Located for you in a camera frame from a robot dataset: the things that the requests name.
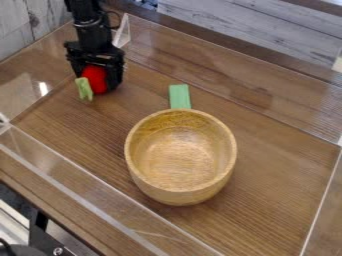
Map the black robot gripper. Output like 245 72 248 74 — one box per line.
65 41 125 91

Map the red plush strawberry toy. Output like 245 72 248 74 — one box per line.
75 65 107 101

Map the light wooden bowl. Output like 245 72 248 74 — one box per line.
125 109 238 206

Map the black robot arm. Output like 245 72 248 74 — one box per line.
65 0 125 94

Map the green wooden block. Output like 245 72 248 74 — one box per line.
169 84 191 109

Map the clear acrylic tray wall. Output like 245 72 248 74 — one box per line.
0 113 223 256

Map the black metal table mount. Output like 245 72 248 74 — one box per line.
28 212 77 256

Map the black cable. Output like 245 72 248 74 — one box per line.
0 238 18 256

